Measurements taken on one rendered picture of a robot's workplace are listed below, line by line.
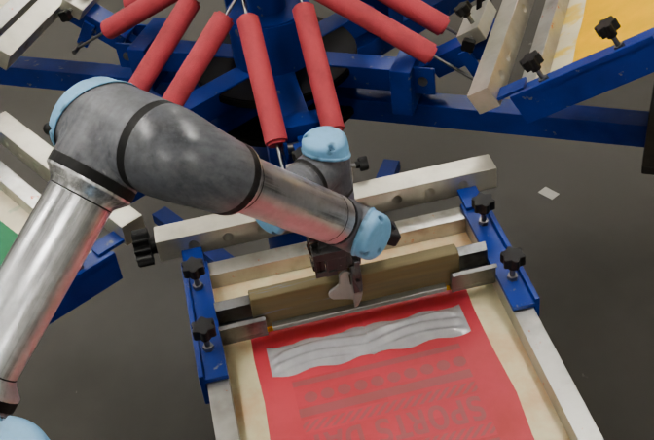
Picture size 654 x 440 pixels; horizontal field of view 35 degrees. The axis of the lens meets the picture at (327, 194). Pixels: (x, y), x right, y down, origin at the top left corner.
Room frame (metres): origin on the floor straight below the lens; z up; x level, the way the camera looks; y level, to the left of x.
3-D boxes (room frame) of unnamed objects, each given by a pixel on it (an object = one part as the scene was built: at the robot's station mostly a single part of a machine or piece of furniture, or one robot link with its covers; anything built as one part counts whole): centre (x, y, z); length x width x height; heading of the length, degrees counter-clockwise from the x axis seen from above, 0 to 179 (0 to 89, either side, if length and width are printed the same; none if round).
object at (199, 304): (1.34, 0.25, 0.97); 0.30 x 0.05 x 0.07; 7
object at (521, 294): (1.41, -0.30, 0.97); 0.30 x 0.05 x 0.07; 7
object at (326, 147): (1.34, -0.01, 1.31); 0.09 x 0.08 x 0.11; 136
